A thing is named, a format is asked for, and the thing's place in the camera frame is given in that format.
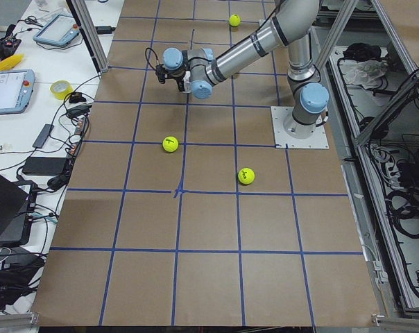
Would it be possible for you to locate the far teach pendant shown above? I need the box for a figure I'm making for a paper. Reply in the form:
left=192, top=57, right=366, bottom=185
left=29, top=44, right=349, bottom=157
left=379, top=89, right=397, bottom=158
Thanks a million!
left=33, top=14, right=80, bottom=48

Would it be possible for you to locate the front Wilson tennis ball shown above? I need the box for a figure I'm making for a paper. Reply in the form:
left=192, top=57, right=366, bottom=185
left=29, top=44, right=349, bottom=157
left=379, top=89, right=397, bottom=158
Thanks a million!
left=162, top=136, right=180, bottom=153

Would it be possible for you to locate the black laptop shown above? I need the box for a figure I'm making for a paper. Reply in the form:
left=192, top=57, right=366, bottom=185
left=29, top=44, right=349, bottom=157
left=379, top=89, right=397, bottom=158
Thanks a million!
left=0, top=175, right=37, bottom=247

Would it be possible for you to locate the tennis ball near base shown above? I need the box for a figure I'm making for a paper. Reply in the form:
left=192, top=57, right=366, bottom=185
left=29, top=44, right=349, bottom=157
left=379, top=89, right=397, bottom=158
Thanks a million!
left=237, top=167, right=255, bottom=185
left=229, top=14, right=241, bottom=27

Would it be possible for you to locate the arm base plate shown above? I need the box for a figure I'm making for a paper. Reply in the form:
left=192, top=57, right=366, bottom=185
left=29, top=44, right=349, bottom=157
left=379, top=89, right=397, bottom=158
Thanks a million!
left=271, top=106, right=329, bottom=149

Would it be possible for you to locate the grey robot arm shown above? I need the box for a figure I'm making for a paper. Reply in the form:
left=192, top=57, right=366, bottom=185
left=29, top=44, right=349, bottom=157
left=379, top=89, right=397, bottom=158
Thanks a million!
left=155, top=0, right=330, bottom=139

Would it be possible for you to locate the aluminium frame post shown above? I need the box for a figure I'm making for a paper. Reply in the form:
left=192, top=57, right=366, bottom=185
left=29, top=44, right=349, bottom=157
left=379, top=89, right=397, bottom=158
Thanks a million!
left=66, top=0, right=109, bottom=74

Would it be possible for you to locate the near teach pendant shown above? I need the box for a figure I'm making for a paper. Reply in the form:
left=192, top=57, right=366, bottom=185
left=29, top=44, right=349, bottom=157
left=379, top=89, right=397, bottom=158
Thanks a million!
left=0, top=69, right=35, bottom=115

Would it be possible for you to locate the yellow corn toy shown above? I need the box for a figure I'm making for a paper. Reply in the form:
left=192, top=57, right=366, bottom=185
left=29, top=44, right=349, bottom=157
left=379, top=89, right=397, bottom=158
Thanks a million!
left=0, top=53, right=24, bottom=71

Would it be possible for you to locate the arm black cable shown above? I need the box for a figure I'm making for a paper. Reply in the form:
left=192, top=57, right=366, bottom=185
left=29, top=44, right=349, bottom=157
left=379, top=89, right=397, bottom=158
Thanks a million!
left=144, top=46, right=162, bottom=72

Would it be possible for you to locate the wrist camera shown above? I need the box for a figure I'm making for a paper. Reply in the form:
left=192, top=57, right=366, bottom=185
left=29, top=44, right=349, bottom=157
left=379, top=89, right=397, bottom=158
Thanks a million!
left=155, top=64, right=169, bottom=84

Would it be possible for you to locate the black power adapter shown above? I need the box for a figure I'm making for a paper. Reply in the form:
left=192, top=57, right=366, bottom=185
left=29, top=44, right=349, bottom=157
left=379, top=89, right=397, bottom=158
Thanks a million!
left=22, top=157, right=67, bottom=176

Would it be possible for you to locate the yellow tape roll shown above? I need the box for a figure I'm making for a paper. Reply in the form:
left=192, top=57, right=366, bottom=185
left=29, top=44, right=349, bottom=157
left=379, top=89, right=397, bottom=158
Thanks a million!
left=50, top=80, right=74, bottom=100

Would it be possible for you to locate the white crumpled cloth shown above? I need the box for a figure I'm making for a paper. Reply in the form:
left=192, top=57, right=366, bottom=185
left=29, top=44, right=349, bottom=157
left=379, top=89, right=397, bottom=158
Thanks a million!
left=344, top=60, right=388, bottom=89

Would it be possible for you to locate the teach pendant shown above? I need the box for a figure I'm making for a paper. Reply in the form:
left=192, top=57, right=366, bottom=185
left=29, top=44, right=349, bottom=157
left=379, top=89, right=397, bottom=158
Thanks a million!
left=0, top=69, right=35, bottom=115
left=33, top=14, right=80, bottom=48

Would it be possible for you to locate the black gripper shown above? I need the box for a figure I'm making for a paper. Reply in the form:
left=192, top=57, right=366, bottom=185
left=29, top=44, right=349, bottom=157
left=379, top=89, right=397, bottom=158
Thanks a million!
left=169, top=71, right=191, bottom=93

